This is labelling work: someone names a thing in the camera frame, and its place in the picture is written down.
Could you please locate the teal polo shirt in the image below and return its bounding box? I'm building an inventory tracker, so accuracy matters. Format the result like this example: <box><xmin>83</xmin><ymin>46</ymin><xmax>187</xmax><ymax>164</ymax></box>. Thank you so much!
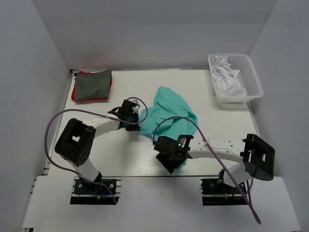
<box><xmin>139</xmin><ymin>87</ymin><xmax>198</xmax><ymax>145</ymax></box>

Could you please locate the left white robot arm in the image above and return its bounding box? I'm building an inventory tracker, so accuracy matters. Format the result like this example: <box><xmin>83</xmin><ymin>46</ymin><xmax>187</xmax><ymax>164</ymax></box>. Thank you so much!
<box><xmin>55</xmin><ymin>100</ymin><xmax>140</xmax><ymax>193</ymax></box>

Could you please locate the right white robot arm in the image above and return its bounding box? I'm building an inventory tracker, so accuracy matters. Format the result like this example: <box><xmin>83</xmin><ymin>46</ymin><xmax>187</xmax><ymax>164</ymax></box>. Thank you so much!
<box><xmin>154</xmin><ymin>134</ymin><xmax>275</xmax><ymax>193</ymax></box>

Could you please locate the folded grey t shirt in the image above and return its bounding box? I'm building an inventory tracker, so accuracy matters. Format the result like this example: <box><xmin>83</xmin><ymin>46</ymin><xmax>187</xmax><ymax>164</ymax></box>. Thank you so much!
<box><xmin>73</xmin><ymin>69</ymin><xmax>112</xmax><ymax>103</ymax></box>

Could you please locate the folded red t shirt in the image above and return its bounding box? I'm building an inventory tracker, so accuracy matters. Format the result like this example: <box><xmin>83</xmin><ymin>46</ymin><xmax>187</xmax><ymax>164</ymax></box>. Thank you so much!
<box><xmin>70</xmin><ymin>70</ymin><xmax>114</xmax><ymax>102</ymax></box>

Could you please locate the crumpled white t shirt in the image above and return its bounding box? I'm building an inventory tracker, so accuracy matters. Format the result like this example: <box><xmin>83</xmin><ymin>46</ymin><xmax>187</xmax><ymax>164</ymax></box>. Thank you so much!
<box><xmin>211</xmin><ymin>56</ymin><xmax>247</xmax><ymax>97</ymax></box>

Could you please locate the white plastic basket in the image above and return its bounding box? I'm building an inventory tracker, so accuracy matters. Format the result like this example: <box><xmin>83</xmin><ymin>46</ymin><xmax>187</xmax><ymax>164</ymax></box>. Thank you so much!
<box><xmin>208</xmin><ymin>53</ymin><xmax>263</xmax><ymax>103</ymax></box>

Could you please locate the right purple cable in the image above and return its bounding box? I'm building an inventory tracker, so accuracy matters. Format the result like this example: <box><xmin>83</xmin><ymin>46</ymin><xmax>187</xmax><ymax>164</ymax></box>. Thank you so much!
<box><xmin>152</xmin><ymin>116</ymin><xmax>262</xmax><ymax>225</ymax></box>

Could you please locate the purple cable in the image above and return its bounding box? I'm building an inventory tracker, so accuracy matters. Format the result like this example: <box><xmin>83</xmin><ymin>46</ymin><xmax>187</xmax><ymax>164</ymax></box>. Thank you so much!
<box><xmin>152</xmin><ymin>116</ymin><xmax>262</xmax><ymax>225</ymax></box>
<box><xmin>45</xmin><ymin>97</ymin><xmax>148</xmax><ymax>203</ymax></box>

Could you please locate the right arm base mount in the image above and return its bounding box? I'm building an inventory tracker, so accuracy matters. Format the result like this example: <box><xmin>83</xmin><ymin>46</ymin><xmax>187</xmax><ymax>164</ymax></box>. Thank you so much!
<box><xmin>200</xmin><ymin>170</ymin><xmax>247</xmax><ymax>206</ymax></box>

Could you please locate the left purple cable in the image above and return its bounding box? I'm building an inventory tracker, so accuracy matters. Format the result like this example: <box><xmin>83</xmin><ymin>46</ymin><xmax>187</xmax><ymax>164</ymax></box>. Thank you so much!
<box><xmin>45</xmin><ymin>97</ymin><xmax>148</xmax><ymax>203</ymax></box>

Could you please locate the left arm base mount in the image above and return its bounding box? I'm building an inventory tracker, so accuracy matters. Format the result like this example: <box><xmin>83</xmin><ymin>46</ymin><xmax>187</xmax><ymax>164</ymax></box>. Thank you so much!
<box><xmin>70</xmin><ymin>177</ymin><xmax>122</xmax><ymax>205</ymax></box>

